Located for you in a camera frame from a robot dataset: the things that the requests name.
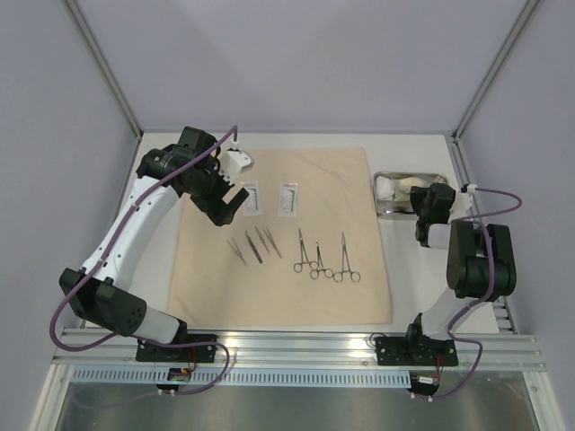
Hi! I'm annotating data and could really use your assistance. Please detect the green mesh packet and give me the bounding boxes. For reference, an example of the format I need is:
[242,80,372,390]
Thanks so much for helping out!
[391,196,413,214]

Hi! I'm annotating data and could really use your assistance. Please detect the aluminium frame post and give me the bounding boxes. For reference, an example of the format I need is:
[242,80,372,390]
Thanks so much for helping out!
[61,0,144,142]
[452,0,543,144]

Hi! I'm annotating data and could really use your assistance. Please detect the stainless steel tray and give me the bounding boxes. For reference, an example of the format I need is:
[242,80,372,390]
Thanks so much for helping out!
[372,172,449,218]

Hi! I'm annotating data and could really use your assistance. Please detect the aluminium mounting rail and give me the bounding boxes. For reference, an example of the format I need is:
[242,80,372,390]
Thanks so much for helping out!
[52,330,546,372]

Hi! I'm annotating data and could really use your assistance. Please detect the beige cloth mat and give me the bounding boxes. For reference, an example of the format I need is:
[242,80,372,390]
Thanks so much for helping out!
[168,148,393,329]

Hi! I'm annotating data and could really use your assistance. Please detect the small middle hemostat forceps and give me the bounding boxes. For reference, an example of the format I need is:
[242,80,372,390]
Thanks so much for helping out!
[310,240,333,280]

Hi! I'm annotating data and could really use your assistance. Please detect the straight steel tweezers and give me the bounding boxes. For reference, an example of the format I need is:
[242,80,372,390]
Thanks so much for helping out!
[254,226,270,254]

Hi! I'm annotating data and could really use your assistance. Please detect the right long needle holder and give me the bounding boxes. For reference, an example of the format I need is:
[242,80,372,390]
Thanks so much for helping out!
[332,233,361,283]

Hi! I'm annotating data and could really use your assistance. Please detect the right aluminium frame post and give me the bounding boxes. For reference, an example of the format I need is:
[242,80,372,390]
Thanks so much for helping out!
[452,0,543,144]

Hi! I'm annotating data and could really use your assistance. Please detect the white gauze pad stack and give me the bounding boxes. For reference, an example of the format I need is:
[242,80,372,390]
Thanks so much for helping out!
[375,176,396,201]

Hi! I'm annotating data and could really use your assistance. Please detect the curved tip steel tweezers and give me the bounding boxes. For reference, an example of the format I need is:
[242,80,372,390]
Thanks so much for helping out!
[244,230,263,264]

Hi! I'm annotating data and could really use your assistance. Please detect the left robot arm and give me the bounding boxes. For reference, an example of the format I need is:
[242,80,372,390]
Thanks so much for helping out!
[49,127,254,360]

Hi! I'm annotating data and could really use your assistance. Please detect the left steel hemostat forceps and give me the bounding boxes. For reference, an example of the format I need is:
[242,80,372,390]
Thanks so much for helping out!
[293,229,317,273]

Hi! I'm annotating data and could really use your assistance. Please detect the slotted cable duct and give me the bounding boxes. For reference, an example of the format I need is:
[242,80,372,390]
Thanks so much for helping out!
[70,365,411,389]

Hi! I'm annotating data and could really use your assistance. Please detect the suture packet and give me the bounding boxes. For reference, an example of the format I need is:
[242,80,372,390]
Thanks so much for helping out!
[242,180,263,216]
[278,183,298,217]

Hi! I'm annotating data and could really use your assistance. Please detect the left aluminium frame post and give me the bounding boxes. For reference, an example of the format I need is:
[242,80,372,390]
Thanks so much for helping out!
[61,0,144,142]

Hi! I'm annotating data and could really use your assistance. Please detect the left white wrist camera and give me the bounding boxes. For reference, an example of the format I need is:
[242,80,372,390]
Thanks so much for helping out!
[218,149,255,184]

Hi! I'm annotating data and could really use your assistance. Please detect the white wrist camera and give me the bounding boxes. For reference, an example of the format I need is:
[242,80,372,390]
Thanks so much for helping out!
[451,183,477,213]
[218,149,255,184]

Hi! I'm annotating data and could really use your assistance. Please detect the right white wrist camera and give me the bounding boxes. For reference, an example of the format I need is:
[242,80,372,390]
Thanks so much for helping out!
[451,183,477,213]

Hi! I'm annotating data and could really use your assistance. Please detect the thin steel tweezers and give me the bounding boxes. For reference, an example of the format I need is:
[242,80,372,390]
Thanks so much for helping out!
[227,239,247,267]

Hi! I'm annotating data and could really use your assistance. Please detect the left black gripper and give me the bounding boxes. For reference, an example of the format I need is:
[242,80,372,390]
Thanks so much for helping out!
[186,156,249,226]

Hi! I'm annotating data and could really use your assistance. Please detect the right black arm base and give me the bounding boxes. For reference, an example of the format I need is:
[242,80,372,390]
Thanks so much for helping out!
[373,335,459,367]

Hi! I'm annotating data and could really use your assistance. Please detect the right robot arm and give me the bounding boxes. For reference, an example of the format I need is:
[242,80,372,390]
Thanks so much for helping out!
[404,183,522,364]

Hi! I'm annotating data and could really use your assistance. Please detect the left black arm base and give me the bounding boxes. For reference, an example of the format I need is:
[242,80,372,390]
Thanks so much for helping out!
[136,334,217,364]

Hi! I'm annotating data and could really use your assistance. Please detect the long pointed steel tweezers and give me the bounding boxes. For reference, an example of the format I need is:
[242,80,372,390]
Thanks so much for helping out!
[263,227,282,259]

